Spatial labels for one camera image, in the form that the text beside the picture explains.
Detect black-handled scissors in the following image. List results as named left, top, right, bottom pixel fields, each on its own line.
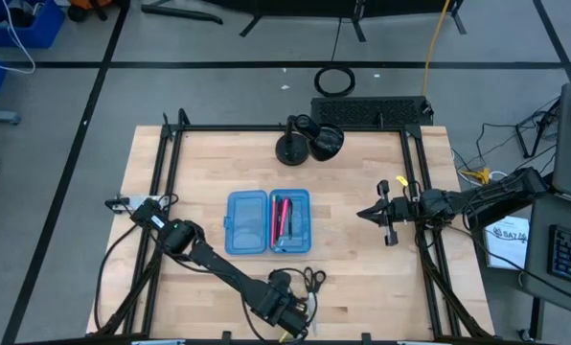
left=303, top=266, right=328, bottom=336

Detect white paper sheet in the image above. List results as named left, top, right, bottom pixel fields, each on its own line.
left=484, top=215, right=531, bottom=271

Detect white cable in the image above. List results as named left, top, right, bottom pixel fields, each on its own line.
left=0, top=0, right=36, bottom=76

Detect silver bracket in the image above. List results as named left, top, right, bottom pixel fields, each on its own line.
left=105, top=194, right=165, bottom=215

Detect blue plastic supply box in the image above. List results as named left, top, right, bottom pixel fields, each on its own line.
left=223, top=188, right=312, bottom=256

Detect pink highlighter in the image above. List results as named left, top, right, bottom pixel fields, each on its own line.
left=279, top=197, right=290, bottom=239

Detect black computer case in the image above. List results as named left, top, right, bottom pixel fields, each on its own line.
left=309, top=95, right=435, bottom=128

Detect black table frame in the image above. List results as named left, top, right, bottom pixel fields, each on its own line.
left=93, top=107, right=488, bottom=342

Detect yellow hanging cable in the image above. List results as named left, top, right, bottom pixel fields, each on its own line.
left=421, top=0, right=452, bottom=97

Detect yellow power plug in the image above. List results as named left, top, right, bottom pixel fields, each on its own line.
left=460, top=167, right=492, bottom=186

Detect black desk lamp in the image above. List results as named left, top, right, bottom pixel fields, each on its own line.
left=274, top=113, right=346, bottom=168

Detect black partition screen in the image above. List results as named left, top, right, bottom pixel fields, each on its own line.
left=140, top=0, right=468, bottom=44

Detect coiled black cable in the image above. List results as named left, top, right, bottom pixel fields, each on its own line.
left=313, top=65, right=357, bottom=99

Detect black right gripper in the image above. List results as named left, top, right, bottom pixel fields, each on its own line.
left=356, top=179, right=423, bottom=247

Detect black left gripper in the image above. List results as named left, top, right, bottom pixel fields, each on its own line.
left=259, top=282, right=314, bottom=342

